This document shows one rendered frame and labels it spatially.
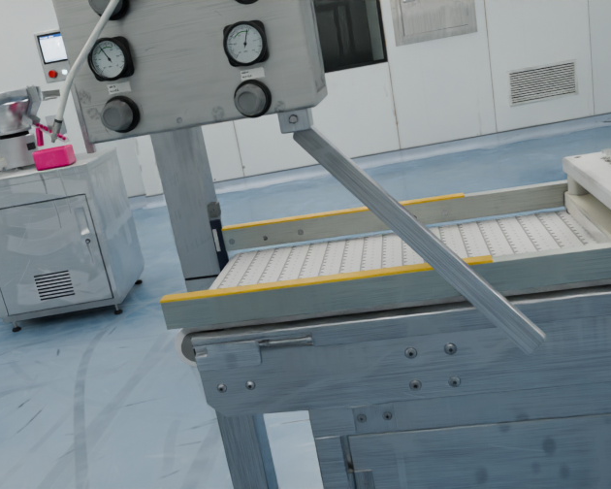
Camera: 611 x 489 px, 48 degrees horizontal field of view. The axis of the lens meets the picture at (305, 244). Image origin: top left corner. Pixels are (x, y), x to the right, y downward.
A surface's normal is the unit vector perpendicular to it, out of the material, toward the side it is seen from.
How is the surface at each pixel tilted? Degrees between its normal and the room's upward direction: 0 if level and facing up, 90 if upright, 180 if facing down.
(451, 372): 90
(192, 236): 90
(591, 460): 90
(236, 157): 90
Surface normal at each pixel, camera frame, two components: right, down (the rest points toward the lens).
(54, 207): 0.01, 0.32
